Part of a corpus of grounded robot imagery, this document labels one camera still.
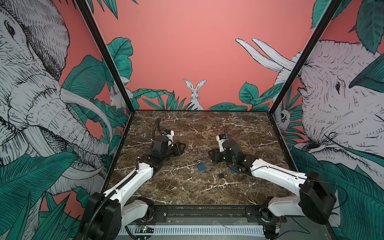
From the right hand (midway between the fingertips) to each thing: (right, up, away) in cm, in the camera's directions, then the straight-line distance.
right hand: (209, 151), depth 82 cm
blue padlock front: (+9, -5, -19) cm, 22 cm away
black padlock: (+8, -16, +7) cm, 19 cm away
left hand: (-14, +4, 0) cm, 15 cm away
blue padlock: (-4, -11, +9) cm, 15 cm away
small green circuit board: (-32, -35, -12) cm, 49 cm away
